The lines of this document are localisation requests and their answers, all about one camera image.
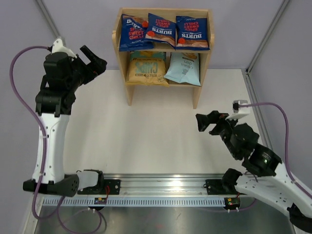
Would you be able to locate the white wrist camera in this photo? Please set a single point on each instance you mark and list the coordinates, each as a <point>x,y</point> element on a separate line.
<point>239,111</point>
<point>59,46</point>

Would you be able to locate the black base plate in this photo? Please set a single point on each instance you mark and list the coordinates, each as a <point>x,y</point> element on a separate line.
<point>110,186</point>
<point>215,187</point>

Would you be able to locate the right aluminium frame post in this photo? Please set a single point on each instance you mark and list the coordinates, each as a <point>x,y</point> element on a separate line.
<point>269,32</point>

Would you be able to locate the blue Burts chips bag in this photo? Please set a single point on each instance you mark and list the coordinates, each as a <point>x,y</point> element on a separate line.
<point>192,33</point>
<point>133,33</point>
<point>161,30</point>

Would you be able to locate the aluminium frame post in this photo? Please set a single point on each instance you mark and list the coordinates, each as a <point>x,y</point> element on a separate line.
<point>51,22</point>
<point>269,32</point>

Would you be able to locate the large yellow kettle chips bag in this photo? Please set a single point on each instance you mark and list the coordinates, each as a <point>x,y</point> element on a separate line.
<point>147,68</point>

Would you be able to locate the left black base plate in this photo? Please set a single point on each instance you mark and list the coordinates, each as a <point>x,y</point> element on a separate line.
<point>110,186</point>

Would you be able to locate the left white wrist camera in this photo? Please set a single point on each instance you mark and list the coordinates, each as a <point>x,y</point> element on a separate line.
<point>59,46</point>

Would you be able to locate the light blue cassava chips bag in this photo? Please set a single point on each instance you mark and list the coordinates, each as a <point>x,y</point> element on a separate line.
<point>184,68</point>

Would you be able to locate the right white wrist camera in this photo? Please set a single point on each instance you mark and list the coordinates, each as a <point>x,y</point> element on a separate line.
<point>239,111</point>

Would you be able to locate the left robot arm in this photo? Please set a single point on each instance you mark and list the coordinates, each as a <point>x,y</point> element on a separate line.
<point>53,109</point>

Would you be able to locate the left aluminium frame post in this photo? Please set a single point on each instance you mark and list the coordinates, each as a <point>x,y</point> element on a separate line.
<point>51,22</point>

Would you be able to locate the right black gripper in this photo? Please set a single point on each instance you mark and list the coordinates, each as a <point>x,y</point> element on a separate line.
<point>204,121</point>

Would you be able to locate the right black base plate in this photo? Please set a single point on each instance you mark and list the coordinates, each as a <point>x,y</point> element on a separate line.
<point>215,187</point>

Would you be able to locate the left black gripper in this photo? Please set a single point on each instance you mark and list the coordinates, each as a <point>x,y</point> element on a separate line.
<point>93,69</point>

